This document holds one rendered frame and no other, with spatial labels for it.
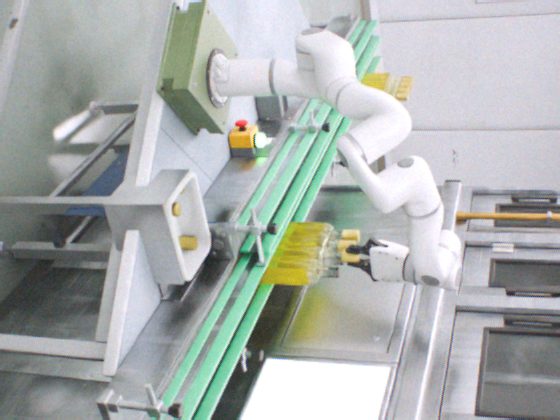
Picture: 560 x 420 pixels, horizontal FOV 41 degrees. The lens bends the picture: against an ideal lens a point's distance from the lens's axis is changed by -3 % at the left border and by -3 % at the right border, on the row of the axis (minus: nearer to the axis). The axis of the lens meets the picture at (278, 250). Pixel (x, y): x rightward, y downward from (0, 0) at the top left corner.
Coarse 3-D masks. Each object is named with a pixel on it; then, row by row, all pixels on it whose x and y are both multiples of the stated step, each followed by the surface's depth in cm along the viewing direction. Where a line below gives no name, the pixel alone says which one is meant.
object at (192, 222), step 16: (192, 176) 184; (176, 192) 176; (192, 192) 188; (192, 208) 190; (176, 224) 193; (192, 224) 193; (176, 240) 177; (208, 240) 195; (192, 256) 192; (192, 272) 186
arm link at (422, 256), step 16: (416, 224) 173; (432, 224) 172; (416, 240) 174; (432, 240) 172; (416, 256) 175; (432, 256) 173; (448, 256) 180; (416, 272) 180; (432, 272) 176; (448, 272) 179
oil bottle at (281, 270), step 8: (272, 264) 202; (280, 264) 201; (288, 264) 201; (296, 264) 200; (304, 264) 200; (312, 264) 199; (272, 272) 201; (280, 272) 201; (288, 272) 200; (296, 272) 199; (304, 272) 199; (312, 272) 198; (264, 280) 204; (272, 280) 203; (280, 280) 202; (288, 280) 201; (296, 280) 201; (304, 280) 200; (312, 280) 199
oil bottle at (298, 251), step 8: (280, 248) 208; (288, 248) 207; (296, 248) 207; (304, 248) 206; (312, 248) 205; (320, 248) 205; (280, 256) 205; (288, 256) 205; (296, 256) 204; (304, 256) 203; (312, 256) 203; (320, 256) 203; (320, 264) 204
